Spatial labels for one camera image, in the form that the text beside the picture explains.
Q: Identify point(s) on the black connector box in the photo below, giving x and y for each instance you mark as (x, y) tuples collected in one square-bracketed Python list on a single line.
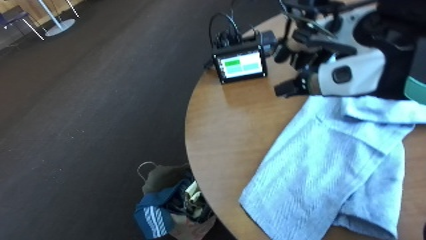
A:
[(261, 38)]

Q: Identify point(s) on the white round stand base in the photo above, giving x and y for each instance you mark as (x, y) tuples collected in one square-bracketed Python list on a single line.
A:
[(60, 25)]

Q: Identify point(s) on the dark chair with metal legs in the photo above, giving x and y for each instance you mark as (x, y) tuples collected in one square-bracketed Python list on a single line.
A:
[(15, 18)]

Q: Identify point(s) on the blue striped bag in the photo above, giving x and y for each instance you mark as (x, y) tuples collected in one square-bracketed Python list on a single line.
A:
[(171, 200)]

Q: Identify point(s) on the small black screen device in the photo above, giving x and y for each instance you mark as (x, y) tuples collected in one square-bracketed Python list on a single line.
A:
[(241, 65)]

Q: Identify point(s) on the light blue striped cloth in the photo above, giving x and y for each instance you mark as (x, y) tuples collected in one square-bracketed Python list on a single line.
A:
[(328, 160)]

